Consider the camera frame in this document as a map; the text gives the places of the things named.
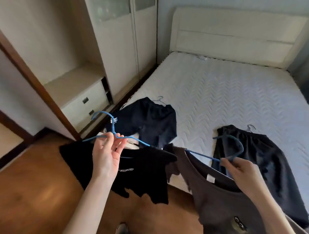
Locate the black Li-Ning t-shirt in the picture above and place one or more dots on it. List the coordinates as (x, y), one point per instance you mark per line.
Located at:
(144, 176)

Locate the person's right forearm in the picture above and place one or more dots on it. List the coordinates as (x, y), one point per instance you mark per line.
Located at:
(270, 212)

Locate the person's left forearm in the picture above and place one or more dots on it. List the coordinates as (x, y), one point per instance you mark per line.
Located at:
(89, 207)

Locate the white mattress tag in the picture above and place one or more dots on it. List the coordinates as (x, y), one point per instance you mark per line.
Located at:
(201, 57)

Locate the navy shorts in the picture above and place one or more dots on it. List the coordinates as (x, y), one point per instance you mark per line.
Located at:
(149, 120)

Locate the person's left hand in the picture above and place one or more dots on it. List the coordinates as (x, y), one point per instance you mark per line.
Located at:
(106, 159)

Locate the white headboard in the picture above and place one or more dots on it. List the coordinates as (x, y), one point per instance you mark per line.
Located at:
(229, 38)

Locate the dark grey shoe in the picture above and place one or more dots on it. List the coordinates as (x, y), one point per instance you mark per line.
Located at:
(122, 228)

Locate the dark grey pants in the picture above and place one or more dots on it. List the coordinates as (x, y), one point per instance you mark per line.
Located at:
(265, 159)

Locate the brown wooden door frame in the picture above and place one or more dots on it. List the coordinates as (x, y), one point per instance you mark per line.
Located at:
(14, 127)

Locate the white quilted mattress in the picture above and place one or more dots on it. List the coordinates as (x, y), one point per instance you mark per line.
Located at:
(217, 91)

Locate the grey owl t-shirt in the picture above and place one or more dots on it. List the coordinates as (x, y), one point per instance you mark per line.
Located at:
(217, 205)

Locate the wardrobe sliding door floral glass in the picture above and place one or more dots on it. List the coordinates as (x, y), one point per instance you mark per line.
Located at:
(148, 38)
(116, 53)

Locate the white wooden wardrobe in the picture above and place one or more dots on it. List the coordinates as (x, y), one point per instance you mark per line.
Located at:
(48, 43)

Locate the person's right hand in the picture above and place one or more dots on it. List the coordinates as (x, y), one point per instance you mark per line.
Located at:
(243, 176)

